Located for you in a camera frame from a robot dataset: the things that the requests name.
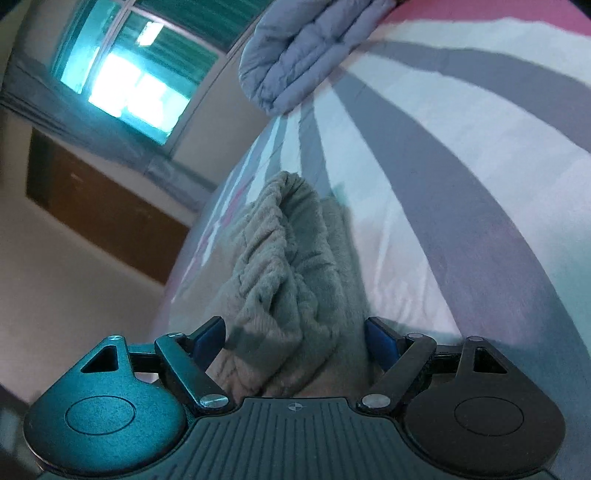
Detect grey sweatpants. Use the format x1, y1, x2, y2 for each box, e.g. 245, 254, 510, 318
174, 170, 385, 400

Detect brown wooden door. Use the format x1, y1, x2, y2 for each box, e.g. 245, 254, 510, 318
26, 130, 188, 284

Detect striped pink grey bedsheet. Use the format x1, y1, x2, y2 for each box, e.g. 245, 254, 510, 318
153, 1, 590, 479

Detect window with green blinds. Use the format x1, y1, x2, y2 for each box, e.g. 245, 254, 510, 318
52, 0, 269, 145

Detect left grey curtain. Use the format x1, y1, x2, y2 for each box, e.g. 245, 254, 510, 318
1, 50, 213, 212

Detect folded blue-grey duvet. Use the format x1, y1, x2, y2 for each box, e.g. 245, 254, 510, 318
238, 0, 399, 117

